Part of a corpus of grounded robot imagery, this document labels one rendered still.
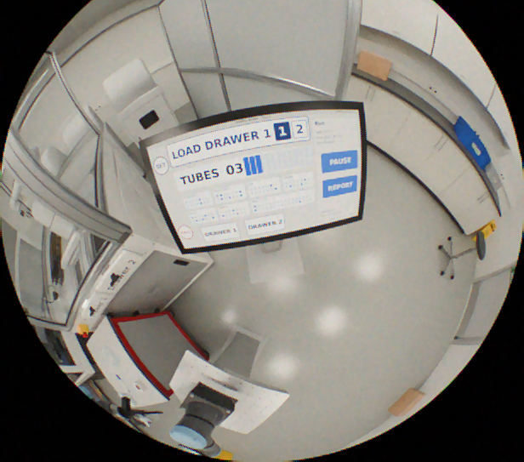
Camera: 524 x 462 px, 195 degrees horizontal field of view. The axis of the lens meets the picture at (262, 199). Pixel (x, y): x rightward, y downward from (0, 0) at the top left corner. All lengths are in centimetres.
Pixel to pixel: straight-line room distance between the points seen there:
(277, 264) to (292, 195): 102
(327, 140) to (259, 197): 19
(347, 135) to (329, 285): 124
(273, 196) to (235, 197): 8
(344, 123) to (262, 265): 117
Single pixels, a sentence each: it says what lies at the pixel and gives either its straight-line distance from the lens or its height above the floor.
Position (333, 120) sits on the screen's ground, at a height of 117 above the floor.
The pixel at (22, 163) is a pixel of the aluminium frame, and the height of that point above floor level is 141.
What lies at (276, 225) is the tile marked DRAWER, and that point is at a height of 100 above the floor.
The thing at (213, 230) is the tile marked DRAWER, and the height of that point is 101.
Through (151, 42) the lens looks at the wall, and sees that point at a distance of 370.
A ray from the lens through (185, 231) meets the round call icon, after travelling 40.
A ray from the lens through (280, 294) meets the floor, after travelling 136.
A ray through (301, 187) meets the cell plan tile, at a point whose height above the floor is 106.
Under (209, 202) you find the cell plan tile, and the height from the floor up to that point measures 107.
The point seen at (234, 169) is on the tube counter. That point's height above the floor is 111.
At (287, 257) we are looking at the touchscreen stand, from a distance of 132.
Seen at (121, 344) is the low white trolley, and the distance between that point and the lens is 112.
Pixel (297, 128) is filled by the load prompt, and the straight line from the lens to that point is 32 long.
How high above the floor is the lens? 134
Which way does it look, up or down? 62 degrees down
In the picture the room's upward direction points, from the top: 10 degrees counter-clockwise
